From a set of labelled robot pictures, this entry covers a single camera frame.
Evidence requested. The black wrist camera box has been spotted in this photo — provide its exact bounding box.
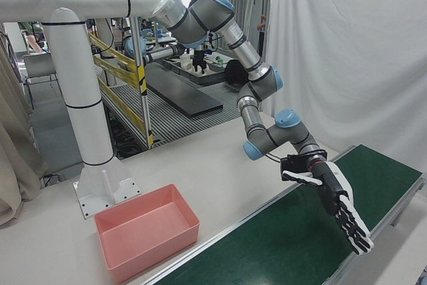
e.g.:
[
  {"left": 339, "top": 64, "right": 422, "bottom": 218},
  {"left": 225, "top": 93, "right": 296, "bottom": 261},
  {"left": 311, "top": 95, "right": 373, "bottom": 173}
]
[{"left": 280, "top": 153, "right": 328, "bottom": 175}]

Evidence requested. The black background gripper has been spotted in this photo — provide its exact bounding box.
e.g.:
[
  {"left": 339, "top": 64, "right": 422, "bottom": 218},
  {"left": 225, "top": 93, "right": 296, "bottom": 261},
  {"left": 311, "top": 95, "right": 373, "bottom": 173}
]
[{"left": 192, "top": 49, "right": 208, "bottom": 75}]

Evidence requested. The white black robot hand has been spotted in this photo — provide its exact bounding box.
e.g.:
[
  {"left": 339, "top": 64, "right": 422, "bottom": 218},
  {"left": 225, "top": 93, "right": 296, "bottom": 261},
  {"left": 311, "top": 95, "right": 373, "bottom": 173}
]
[{"left": 282, "top": 161, "right": 374, "bottom": 255}]

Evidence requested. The pink plastic basket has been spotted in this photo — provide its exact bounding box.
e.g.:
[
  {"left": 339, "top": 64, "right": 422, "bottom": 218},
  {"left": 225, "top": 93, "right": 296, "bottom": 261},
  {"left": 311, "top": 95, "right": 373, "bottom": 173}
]
[{"left": 94, "top": 184, "right": 201, "bottom": 283}]

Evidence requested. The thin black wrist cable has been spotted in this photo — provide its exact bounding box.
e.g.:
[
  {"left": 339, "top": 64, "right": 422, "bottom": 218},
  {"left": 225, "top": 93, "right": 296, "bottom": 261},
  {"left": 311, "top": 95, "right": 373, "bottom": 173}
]
[{"left": 264, "top": 152, "right": 285, "bottom": 164}]

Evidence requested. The green conveyor belt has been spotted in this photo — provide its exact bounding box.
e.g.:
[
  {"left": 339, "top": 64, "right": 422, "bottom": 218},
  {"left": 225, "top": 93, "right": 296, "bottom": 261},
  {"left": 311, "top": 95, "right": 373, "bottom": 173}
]
[{"left": 145, "top": 144, "right": 427, "bottom": 285}]

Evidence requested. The white cloth backdrop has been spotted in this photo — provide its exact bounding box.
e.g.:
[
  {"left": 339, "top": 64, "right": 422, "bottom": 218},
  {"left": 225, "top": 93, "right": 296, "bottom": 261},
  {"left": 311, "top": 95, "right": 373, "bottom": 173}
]
[{"left": 262, "top": 0, "right": 427, "bottom": 172}]

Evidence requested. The beige curtain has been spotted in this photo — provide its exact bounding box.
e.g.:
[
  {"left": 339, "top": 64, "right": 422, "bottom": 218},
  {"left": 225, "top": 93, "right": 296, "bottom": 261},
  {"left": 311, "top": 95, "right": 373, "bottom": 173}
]
[{"left": 0, "top": 39, "right": 47, "bottom": 230}]

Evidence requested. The white robot stand column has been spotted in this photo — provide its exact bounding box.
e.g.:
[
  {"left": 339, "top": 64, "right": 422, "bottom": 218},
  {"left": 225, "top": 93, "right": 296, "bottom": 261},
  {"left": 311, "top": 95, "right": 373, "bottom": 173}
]
[{"left": 0, "top": 0, "right": 177, "bottom": 221}]

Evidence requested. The aluminium post with striped tape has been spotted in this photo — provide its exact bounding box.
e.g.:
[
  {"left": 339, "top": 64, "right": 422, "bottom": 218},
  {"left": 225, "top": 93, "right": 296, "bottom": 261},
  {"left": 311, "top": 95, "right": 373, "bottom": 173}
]
[{"left": 129, "top": 14, "right": 155, "bottom": 150}]

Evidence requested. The long black platform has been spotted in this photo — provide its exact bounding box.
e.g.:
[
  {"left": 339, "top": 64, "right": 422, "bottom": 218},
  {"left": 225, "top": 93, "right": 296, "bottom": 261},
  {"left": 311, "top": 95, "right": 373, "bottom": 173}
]
[{"left": 145, "top": 61, "right": 224, "bottom": 119}]

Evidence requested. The grey tray with white items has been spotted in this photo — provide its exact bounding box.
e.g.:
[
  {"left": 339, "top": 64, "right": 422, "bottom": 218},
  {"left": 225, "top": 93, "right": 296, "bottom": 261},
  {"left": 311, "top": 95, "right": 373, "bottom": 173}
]
[{"left": 162, "top": 54, "right": 234, "bottom": 86}]

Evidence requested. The yellow safety railing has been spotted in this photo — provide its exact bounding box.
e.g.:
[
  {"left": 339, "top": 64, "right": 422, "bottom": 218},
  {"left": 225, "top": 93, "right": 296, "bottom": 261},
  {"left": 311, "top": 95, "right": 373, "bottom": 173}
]
[{"left": 88, "top": 33, "right": 147, "bottom": 134}]

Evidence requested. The black bag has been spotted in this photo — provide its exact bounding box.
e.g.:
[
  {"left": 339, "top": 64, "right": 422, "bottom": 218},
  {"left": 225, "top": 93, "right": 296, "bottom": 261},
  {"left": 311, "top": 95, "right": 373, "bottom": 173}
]
[{"left": 224, "top": 59, "right": 250, "bottom": 87}]

